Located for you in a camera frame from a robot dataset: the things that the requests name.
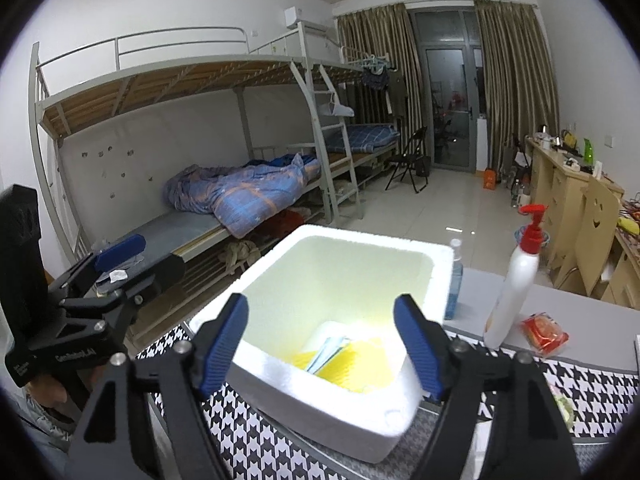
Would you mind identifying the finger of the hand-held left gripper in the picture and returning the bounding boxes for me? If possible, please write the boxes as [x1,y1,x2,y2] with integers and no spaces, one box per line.
[47,234,147,311]
[60,254,187,361]

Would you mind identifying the white air conditioner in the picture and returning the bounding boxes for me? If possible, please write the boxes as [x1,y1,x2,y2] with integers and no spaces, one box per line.
[284,6,333,36]

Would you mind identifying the red snack packet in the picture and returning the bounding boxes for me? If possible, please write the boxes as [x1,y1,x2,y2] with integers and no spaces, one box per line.
[520,312,570,358]

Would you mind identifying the black folding chair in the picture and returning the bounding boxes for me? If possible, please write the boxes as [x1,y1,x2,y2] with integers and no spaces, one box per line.
[384,126,431,194]

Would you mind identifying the small metal bunk bed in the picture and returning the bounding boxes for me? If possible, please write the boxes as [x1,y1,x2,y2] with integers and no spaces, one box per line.
[300,25,407,196]

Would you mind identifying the blue plaid bedding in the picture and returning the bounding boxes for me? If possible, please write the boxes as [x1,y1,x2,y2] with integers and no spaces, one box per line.
[345,122,402,153]

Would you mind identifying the wide striped beige curtain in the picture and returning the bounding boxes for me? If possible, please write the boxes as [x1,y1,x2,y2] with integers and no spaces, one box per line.
[334,2,416,133]

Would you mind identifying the large metal bunk bed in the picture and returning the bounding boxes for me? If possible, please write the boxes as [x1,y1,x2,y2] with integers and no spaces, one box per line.
[27,25,362,346]

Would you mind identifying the blue spray bottle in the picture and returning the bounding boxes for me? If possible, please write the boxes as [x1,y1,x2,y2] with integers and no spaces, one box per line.
[442,237,465,321]

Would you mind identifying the narrow striped beige curtain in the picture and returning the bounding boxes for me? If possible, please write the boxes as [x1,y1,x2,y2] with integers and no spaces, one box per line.
[474,0,562,173]

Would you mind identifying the hanging dark patterned clothes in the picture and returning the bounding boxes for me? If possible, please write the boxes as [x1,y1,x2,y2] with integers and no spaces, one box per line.
[362,66,391,93]

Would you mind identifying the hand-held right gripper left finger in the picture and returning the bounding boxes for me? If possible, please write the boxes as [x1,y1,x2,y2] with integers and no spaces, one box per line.
[65,292,251,480]

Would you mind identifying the yellow packet in box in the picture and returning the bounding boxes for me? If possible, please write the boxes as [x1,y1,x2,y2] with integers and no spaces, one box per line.
[290,337,401,396]

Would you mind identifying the light wooden desk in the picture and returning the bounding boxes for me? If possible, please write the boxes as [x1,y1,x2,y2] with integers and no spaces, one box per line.
[524,136,640,308]

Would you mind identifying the blue orange quilt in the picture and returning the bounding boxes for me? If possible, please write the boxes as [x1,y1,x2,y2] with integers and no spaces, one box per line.
[164,154,322,238]

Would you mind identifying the glass balcony door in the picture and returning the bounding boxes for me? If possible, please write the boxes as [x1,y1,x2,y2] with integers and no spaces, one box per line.
[410,7,487,175]

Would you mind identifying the wooden smiley-face chair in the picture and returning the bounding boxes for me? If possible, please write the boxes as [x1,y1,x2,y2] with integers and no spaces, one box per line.
[547,175,624,292]

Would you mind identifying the grey mattress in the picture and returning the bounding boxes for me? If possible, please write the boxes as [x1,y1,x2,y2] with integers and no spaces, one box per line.
[92,209,228,263]

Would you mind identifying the green plastic packet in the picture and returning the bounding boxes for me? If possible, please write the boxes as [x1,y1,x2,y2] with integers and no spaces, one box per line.
[549,385,576,428]

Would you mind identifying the hanging dark green garment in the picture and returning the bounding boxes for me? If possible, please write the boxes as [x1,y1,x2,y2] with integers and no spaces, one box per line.
[387,70,410,122]

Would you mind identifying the blue-rimmed basin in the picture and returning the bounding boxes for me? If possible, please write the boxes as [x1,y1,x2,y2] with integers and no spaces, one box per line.
[515,226,552,250]

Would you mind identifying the white foam box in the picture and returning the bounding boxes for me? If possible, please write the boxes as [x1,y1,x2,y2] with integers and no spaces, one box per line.
[187,224,453,465]

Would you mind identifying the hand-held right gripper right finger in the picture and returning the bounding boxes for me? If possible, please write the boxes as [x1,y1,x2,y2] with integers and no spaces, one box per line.
[392,294,583,480]

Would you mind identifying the white red-pump lotion bottle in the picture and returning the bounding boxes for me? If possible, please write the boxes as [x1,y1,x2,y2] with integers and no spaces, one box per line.
[482,204,551,351]

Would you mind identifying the black white houndstooth mat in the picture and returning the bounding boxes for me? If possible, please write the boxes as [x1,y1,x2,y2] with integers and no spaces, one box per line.
[135,322,640,480]

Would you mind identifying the pale blue folded packet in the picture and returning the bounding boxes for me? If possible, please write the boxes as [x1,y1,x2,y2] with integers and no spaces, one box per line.
[302,321,362,376]

